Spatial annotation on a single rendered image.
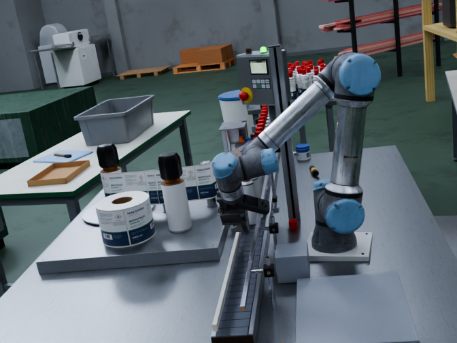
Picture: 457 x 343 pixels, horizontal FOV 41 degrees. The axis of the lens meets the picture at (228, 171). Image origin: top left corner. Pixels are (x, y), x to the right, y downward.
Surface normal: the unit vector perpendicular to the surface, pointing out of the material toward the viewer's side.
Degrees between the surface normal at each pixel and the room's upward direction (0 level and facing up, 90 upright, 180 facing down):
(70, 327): 0
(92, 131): 95
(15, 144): 90
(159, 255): 90
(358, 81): 80
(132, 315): 0
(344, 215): 95
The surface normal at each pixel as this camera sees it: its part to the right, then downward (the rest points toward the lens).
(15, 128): -0.29, 0.32
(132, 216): 0.44, 0.21
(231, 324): -0.14, -0.95
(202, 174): -0.04, 0.30
